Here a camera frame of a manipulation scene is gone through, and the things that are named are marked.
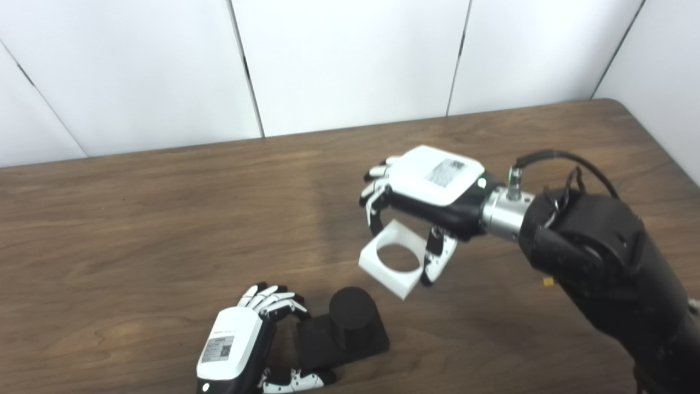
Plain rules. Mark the white square piece with hole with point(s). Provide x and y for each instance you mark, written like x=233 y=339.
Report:
x=396 y=282

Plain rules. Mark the small silver metal fitting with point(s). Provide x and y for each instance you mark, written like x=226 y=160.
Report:
x=695 y=306

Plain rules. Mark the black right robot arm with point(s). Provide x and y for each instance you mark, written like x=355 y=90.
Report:
x=601 y=257

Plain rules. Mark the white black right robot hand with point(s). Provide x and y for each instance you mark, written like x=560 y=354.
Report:
x=432 y=180

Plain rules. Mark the black peg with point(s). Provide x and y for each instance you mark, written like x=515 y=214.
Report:
x=350 y=314

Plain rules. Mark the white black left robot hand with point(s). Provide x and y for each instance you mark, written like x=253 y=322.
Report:
x=229 y=342

